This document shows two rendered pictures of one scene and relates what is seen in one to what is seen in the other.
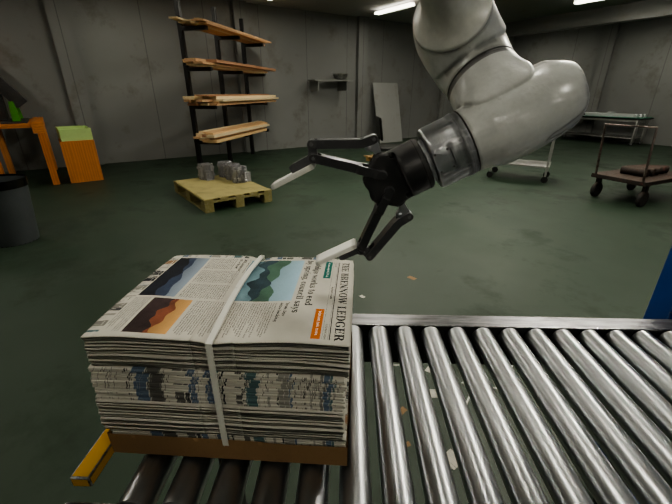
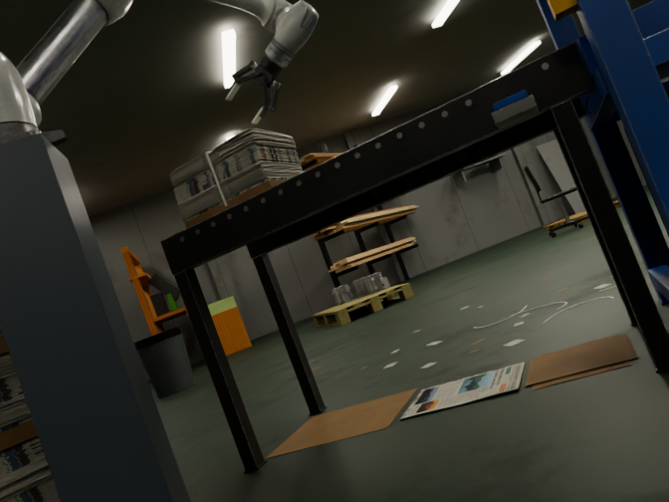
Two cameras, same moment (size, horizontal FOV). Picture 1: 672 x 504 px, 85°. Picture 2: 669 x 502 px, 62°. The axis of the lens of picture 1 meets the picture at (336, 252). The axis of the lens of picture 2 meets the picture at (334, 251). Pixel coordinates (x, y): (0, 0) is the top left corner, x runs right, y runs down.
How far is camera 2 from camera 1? 1.67 m
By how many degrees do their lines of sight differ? 33
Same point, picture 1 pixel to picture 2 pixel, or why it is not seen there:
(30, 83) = not seen: hidden behind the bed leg
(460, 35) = (267, 15)
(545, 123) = (294, 22)
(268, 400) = (233, 170)
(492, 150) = (284, 40)
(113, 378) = (181, 190)
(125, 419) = (188, 209)
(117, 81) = not seen: hidden behind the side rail
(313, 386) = (245, 153)
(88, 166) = (236, 335)
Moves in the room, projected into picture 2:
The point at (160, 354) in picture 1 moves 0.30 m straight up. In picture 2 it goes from (194, 168) to (164, 89)
